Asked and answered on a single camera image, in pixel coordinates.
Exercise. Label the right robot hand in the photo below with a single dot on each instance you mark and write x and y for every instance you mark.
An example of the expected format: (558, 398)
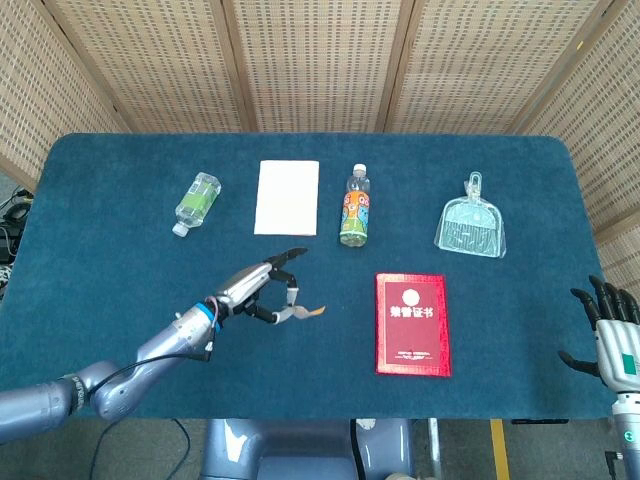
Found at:
(607, 330)

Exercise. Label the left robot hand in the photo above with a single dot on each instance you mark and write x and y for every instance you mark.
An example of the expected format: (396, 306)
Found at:
(255, 287)

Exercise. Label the yellow paper strip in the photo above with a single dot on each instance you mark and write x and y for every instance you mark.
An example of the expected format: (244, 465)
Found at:
(310, 312)

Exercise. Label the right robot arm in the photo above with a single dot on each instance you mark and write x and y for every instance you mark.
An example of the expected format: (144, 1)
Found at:
(625, 430)

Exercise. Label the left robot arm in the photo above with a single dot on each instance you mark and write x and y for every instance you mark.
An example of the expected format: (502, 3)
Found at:
(125, 365)

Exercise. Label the blue carpet table cover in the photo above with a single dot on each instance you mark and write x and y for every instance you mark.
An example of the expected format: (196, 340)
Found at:
(320, 280)

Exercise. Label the white folded paper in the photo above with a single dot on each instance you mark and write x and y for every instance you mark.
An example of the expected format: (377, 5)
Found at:
(287, 197)

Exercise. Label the clear bottle green label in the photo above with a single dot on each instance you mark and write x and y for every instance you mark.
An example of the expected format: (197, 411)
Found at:
(197, 202)

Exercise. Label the cartoon label drink bottle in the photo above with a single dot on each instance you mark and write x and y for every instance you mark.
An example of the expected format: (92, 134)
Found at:
(356, 206)

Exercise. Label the red certificate folder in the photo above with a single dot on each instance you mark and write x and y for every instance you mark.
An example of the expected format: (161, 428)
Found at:
(412, 325)

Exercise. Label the robot torso base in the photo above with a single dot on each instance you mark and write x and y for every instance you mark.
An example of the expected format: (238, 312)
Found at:
(310, 450)

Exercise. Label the teal dustpan brush set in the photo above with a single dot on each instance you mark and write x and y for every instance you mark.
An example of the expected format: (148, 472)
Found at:
(471, 225)

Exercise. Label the woven folding screen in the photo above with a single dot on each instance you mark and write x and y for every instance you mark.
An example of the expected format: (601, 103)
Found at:
(320, 65)

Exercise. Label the black equipment on floor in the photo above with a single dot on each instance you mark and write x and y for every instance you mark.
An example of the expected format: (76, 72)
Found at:
(11, 225)

